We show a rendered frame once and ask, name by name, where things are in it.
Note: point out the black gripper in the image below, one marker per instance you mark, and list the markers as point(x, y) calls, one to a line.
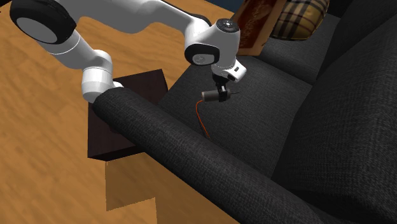
point(219, 79)

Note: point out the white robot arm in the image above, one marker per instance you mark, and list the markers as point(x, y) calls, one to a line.
point(124, 15)

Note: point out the black fabric sofa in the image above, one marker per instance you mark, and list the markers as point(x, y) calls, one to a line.
point(248, 130)

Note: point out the dark robot stand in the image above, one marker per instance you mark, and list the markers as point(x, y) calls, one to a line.
point(145, 83)

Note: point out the plaid cushion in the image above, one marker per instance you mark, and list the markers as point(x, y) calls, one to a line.
point(299, 18)

